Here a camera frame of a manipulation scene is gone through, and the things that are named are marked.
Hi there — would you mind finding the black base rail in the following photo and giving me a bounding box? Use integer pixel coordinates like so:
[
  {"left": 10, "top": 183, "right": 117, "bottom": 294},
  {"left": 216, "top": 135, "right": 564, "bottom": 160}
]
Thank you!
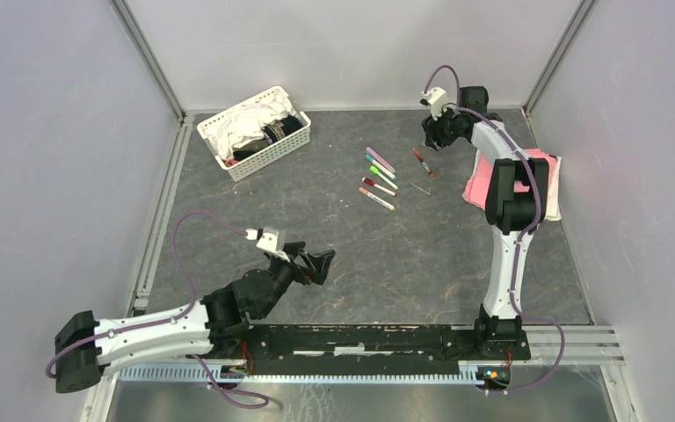
[{"left": 202, "top": 324, "right": 532, "bottom": 376}]

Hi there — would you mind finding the thin pen refill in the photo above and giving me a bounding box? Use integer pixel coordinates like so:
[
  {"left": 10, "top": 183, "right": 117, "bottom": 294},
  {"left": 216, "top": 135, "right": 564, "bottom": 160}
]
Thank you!
[{"left": 410, "top": 183, "right": 431, "bottom": 196}]

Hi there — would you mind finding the red white marker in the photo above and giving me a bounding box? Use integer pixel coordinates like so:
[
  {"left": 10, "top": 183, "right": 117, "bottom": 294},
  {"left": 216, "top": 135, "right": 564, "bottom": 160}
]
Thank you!
[{"left": 362, "top": 177, "right": 396, "bottom": 197}]

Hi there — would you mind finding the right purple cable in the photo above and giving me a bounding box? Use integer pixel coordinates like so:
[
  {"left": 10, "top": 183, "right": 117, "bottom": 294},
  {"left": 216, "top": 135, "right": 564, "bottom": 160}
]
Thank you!
[{"left": 423, "top": 63, "right": 566, "bottom": 394}]

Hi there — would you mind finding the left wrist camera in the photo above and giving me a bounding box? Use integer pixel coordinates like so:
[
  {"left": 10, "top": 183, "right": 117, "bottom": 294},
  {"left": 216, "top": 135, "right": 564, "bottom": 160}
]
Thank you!
[{"left": 245, "top": 227, "right": 290, "bottom": 262}]

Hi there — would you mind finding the brown pen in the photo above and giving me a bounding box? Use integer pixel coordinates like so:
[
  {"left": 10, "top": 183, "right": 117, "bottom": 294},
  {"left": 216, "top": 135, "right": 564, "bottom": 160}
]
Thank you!
[{"left": 413, "top": 148, "right": 436, "bottom": 178}]

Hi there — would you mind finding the white cable duct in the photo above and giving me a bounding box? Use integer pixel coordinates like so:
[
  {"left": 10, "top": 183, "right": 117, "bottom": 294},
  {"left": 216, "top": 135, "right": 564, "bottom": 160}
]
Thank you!
[{"left": 117, "top": 363, "right": 483, "bottom": 386}]

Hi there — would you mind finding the purple pen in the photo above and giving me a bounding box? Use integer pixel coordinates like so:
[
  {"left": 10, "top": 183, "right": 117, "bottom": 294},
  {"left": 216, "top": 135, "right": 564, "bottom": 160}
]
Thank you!
[{"left": 366, "top": 147, "right": 396, "bottom": 174}]

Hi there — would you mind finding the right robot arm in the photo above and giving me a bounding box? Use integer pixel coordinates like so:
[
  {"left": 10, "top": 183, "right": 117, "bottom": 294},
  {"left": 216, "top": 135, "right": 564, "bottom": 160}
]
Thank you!
[{"left": 420, "top": 86, "right": 549, "bottom": 359}]

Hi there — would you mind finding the dark cloth in basket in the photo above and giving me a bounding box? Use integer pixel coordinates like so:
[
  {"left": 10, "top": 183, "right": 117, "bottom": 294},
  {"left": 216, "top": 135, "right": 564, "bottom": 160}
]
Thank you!
[{"left": 263, "top": 115, "right": 303, "bottom": 145}]

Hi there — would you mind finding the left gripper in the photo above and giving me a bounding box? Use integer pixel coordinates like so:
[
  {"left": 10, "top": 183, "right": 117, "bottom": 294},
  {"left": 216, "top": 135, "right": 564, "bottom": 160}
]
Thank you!
[{"left": 257, "top": 241, "right": 335, "bottom": 318}]

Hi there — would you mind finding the white plastic basket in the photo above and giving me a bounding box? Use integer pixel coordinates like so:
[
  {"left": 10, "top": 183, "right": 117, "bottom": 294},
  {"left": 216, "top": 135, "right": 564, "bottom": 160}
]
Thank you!
[{"left": 197, "top": 86, "right": 311, "bottom": 181}]

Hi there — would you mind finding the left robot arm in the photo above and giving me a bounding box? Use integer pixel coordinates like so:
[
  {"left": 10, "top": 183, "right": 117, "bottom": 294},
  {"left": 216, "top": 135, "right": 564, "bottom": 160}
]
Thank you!
[{"left": 46, "top": 242, "right": 336, "bottom": 394}]

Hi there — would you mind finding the white cloth in basket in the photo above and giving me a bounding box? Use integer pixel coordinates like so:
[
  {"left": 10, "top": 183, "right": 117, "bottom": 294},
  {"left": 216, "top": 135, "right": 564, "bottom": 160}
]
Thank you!
[{"left": 204, "top": 94, "right": 295, "bottom": 160}]

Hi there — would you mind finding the teal white marker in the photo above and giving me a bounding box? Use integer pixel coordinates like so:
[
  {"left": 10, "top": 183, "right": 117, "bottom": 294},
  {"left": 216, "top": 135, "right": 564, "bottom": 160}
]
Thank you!
[{"left": 366, "top": 154, "right": 396, "bottom": 180}]

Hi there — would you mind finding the white cloth under pink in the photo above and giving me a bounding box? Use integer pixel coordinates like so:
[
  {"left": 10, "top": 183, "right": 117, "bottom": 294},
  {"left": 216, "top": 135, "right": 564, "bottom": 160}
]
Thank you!
[{"left": 469, "top": 148, "right": 563, "bottom": 222}]

